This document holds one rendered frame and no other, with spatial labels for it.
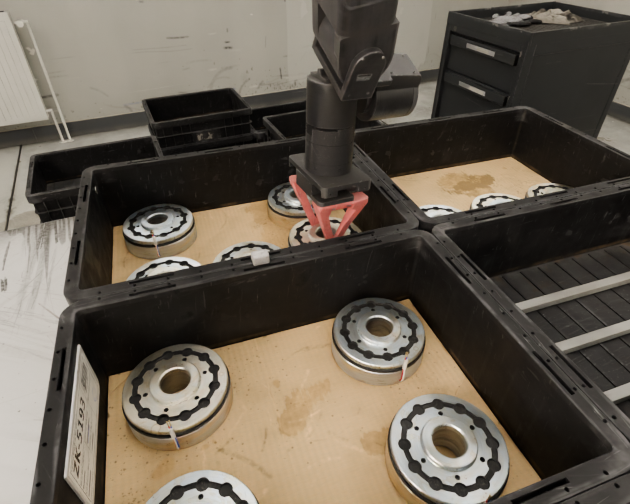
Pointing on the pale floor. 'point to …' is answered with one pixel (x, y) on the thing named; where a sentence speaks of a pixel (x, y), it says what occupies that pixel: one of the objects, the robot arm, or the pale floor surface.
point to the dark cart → (536, 63)
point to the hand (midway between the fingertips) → (324, 230)
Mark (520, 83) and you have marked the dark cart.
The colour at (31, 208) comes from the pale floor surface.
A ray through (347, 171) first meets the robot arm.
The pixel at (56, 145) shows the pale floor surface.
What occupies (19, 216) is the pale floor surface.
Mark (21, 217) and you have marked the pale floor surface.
